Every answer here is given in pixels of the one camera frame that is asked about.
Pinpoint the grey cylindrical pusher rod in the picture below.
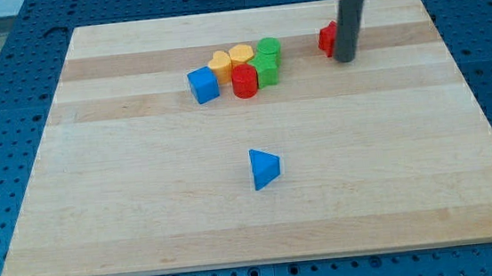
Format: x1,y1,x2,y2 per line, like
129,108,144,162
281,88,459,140
334,0,365,63

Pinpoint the red star block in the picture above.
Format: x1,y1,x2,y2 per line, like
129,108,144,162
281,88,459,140
318,20,337,58

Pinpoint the green star block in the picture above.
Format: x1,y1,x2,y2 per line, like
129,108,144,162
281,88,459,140
248,54,279,88

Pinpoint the green cylinder block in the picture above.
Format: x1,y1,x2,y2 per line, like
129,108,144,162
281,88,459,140
257,37,281,66

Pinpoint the yellow hexagon block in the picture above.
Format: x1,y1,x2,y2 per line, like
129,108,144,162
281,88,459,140
229,44,254,68

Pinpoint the red cylinder block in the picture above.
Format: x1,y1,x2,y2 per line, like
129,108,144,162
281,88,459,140
231,63,259,99

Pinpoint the yellow heart block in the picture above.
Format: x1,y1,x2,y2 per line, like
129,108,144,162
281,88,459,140
207,50,232,85

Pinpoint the wooden board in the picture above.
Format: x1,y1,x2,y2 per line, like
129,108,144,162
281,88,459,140
1,0,492,276

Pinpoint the blue cube block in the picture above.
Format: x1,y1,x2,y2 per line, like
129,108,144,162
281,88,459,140
187,67,220,104

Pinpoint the blue triangle block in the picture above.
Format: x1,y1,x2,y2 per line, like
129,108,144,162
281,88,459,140
248,149,281,191

